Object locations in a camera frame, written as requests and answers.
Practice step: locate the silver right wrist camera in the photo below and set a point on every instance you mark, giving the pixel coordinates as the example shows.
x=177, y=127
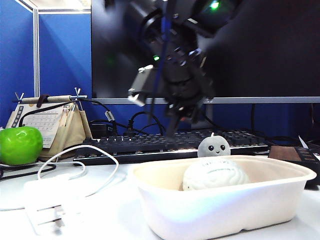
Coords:
x=141, y=85

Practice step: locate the beige desk calendar stand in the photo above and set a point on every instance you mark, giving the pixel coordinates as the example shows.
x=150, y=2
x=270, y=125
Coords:
x=70, y=130

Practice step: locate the green apple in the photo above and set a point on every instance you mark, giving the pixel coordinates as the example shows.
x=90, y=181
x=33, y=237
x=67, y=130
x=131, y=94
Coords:
x=20, y=147

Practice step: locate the black mechanical keyboard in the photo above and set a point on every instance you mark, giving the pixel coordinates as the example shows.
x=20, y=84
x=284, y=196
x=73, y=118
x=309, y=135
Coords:
x=125, y=145

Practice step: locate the white charger block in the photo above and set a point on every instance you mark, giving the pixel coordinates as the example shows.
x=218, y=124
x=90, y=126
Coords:
x=45, y=197

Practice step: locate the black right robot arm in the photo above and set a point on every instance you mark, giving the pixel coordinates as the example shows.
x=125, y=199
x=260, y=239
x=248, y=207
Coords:
x=197, y=22

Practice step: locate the black power adapter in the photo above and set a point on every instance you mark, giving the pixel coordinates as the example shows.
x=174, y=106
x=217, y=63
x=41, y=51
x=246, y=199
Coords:
x=100, y=130

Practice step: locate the white grey plush octopus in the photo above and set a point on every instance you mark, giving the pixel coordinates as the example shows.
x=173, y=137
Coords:
x=214, y=147

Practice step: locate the silver partition frame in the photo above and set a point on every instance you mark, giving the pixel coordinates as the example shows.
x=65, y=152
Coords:
x=36, y=62

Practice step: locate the black computer monitor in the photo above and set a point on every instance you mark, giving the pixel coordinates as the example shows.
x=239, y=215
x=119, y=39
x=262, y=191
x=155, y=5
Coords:
x=275, y=50

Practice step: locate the white rectangular food container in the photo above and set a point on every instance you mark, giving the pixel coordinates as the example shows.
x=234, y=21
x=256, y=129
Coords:
x=212, y=212

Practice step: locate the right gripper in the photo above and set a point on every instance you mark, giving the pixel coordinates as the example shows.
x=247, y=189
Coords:
x=187, y=100

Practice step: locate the white steamed bun toy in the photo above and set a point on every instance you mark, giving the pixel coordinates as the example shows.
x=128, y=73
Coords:
x=215, y=175

